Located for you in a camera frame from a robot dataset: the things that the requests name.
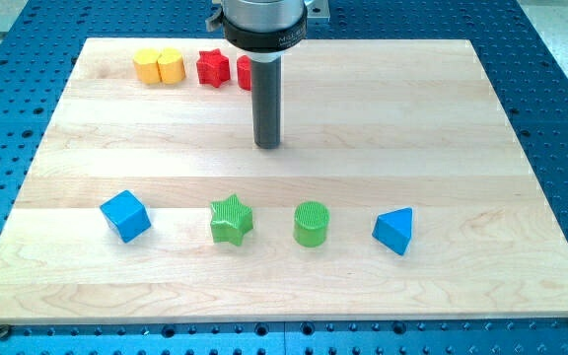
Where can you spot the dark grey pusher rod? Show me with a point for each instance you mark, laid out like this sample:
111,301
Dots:
265,81

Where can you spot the red block behind rod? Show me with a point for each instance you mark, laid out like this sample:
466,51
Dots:
244,72

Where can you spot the red star block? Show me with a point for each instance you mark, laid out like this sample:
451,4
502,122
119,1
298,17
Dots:
213,68

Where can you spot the yellow right block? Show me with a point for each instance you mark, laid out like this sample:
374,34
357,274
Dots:
171,66

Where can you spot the yellow block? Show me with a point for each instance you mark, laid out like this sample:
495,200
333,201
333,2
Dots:
145,63
171,66

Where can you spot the yellow left block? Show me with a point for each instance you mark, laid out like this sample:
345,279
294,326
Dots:
145,63

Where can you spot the green cylinder block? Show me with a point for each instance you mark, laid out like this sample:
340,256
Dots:
311,219

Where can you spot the green star block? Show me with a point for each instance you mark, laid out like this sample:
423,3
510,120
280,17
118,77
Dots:
230,220

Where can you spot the wooden board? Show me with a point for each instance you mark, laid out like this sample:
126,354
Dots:
368,127

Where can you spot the blue cube block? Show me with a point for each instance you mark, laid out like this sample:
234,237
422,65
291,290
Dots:
126,215

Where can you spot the blue triangle block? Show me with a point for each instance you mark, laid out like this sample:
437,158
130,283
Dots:
394,229

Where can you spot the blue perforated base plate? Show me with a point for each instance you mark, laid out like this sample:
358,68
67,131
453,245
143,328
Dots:
41,44

